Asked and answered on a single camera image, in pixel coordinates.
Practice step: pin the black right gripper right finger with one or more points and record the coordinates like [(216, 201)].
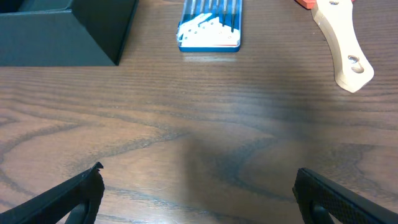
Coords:
[(321, 200)]

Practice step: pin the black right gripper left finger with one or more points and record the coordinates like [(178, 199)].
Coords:
[(78, 199)]

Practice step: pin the orange scraper wooden handle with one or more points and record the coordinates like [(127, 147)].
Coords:
[(352, 69)]

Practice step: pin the blue screwdriver set case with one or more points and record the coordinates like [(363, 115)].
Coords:
[(210, 26)]

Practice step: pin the dark green open box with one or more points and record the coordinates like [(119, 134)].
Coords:
[(64, 33)]

